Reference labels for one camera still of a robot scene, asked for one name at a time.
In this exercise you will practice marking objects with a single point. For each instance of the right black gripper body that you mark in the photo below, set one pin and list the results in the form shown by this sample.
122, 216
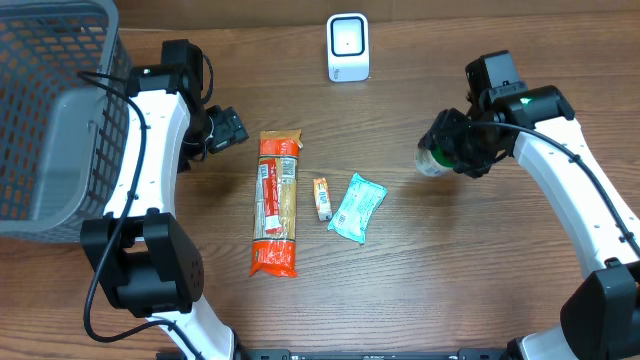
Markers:
474, 146

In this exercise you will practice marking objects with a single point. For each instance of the orange spaghetti packet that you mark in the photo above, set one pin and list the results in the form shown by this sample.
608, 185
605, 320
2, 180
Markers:
275, 206

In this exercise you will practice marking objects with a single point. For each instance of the grey plastic mesh basket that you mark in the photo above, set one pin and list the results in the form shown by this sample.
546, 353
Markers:
63, 125

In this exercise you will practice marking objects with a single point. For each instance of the white barcode scanner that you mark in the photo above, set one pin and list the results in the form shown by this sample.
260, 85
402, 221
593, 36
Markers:
348, 50

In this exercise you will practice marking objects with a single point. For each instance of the teal wet wipes pack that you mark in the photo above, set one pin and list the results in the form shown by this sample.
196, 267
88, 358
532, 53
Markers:
361, 200

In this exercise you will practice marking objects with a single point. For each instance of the small orange snack box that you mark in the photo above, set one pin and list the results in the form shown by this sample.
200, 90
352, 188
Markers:
322, 199

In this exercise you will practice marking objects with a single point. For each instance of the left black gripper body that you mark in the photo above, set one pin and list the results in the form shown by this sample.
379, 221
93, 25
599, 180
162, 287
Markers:
228, 128

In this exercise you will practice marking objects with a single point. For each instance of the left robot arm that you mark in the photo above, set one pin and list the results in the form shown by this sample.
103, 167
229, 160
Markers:
147, 271

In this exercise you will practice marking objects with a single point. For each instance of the green lid jar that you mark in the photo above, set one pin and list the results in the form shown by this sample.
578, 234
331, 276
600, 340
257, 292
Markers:
429, 159

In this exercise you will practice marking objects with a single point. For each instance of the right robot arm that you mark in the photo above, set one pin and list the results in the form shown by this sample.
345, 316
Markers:
539, 129

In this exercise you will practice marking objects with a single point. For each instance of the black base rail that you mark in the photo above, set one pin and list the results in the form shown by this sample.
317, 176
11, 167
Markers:
462, 354

